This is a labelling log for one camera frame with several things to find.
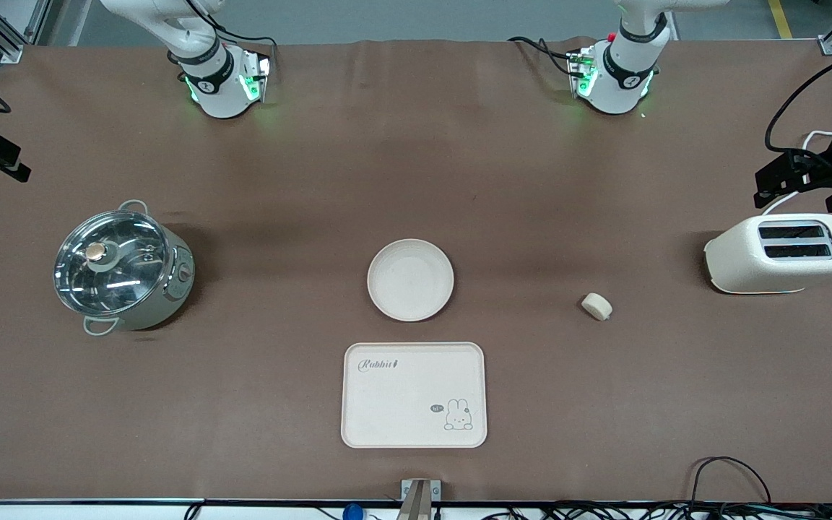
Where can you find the blue round knob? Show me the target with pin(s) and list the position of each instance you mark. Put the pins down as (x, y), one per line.
(352, 513)

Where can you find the cream two-slot toaster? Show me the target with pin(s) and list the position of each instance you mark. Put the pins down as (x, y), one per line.
(741, 260)

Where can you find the small cream bun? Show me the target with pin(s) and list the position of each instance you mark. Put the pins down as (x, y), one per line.
(596, 306)

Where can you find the brown table mat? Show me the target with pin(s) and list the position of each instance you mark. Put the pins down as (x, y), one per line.
(531, 217)

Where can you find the pale green electric pot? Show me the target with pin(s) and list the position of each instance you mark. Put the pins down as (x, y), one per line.
(179, 283)

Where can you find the glass pot lid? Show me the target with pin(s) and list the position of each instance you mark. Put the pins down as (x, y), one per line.
(109, 263)

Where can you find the round cream plate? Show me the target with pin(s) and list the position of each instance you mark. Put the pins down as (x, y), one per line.
(410, 280)

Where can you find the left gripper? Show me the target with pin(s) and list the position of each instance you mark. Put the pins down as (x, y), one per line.
(822, 167)

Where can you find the metal table bracket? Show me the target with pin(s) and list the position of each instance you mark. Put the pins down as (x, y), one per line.
(419, 502)

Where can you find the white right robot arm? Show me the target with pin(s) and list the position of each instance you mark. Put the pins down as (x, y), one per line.
(217, 83)

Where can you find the cream rabbit print tray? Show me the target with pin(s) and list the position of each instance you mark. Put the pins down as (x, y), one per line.
(401, 397)

